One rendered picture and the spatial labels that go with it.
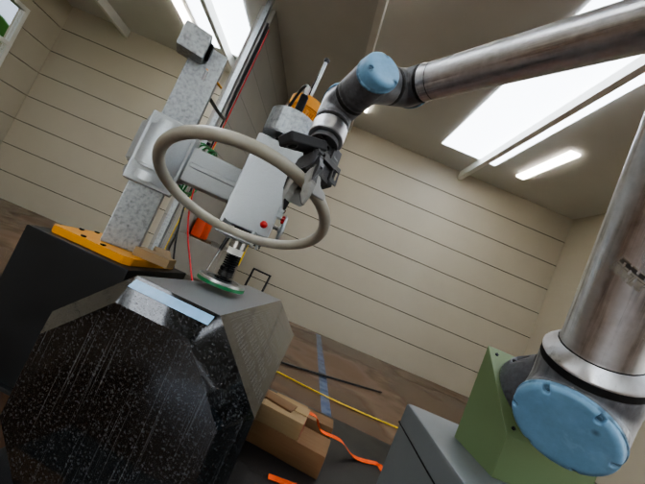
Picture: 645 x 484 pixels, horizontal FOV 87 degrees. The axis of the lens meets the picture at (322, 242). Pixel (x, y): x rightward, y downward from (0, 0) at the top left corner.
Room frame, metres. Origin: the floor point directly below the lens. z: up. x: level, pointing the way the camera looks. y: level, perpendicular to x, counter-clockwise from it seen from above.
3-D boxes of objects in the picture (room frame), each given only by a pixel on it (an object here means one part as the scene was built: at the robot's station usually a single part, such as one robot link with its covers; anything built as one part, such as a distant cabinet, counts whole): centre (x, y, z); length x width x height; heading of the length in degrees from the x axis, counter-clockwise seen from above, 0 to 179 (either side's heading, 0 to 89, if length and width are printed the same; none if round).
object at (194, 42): (1.85, 1.10, 2.00); 0.20 x 0.18 x 0.15; 84
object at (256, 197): (1.63, 0.36, 1.33); 0.36 x 0.22 x 0.45; 9
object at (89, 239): (1.99, 1.07, 0.76); 0.49 x 0.49 x 0.05; 84
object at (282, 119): (1.90, 0.41, 1.63); 0.96 x 0.25 x 0.17; 9
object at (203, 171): (2.06, 0.88, 1.37); 0.74 x 0.34 x 0.25; 109
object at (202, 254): (4.92, 1.41, 0.43); 1.30 x 0.62 x 0.86; 0
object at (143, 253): (1.92, 0.83, 0.81); 0.20 x 0.10 x 0.05; 92
